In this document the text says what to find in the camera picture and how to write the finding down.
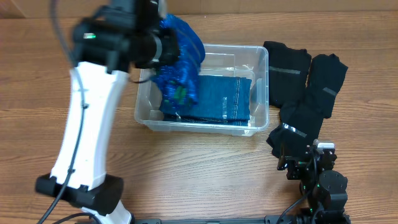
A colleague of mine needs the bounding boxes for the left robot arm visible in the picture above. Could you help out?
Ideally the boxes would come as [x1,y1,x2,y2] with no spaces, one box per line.
[35,0,180,223]

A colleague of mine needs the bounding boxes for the black folded garment right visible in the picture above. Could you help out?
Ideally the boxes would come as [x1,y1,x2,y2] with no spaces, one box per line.
[304,54,348,119]

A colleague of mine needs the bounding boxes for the black garment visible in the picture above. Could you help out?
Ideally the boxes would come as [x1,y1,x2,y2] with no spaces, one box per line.
[304,54,348,119]
[264,41,312,108]
[267,101,324,158]

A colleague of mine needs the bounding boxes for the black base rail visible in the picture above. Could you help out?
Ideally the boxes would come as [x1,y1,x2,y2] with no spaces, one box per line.
[134,215,279,224]

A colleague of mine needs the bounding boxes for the clear plastic storage bin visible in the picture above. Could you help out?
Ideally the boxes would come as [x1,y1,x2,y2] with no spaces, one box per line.
[135,44,269,136]

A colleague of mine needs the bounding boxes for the black garment front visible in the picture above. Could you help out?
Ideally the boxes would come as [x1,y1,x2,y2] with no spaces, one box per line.
[267,101,324,158]

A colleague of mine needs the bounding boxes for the blue denim jeans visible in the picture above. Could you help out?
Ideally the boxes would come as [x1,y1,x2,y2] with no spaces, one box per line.
[160,75,252,126]

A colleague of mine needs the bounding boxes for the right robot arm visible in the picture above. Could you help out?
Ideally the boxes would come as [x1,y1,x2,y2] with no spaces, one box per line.
[276,139,351,224]

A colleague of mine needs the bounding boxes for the black folded garment left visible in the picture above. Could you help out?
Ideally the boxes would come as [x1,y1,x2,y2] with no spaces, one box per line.
[264,41,312,108]

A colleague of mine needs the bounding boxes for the blue sequin fabric bundle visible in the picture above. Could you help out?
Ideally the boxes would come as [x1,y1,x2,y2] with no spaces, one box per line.
[151,14,205,114]

